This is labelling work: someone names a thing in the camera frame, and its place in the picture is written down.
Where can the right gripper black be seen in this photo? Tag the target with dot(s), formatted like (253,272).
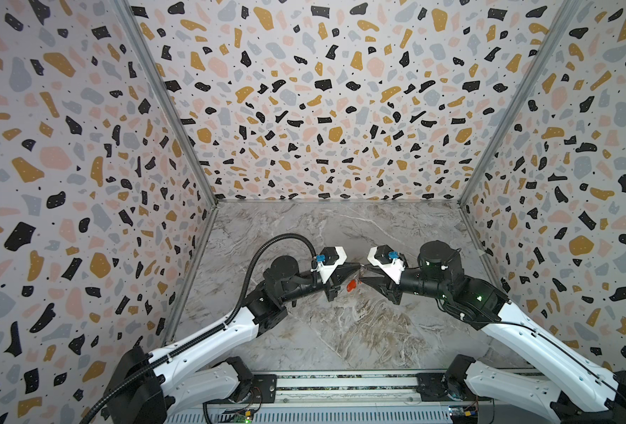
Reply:
(390,283)

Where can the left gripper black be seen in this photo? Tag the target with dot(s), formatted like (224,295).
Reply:
(331,283)

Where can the metal keyring plate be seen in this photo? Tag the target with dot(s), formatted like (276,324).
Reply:
(359,272)

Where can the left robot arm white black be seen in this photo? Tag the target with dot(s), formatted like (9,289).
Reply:
(149,387)

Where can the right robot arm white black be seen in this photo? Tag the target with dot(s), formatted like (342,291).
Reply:
(570,389)

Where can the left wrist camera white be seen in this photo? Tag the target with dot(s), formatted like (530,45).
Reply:
(330,261)

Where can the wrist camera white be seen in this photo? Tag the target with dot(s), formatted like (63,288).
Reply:
(330,261)
(389,261)

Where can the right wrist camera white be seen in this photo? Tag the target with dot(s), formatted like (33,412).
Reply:
(389,261)

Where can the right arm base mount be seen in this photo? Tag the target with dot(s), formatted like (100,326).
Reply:
(449,385)

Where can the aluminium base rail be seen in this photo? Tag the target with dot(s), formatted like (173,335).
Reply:
(368,388)

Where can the perforated cable tray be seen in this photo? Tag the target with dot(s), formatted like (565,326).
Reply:
(357,414)

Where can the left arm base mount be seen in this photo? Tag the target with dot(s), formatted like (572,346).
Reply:
(238,384)

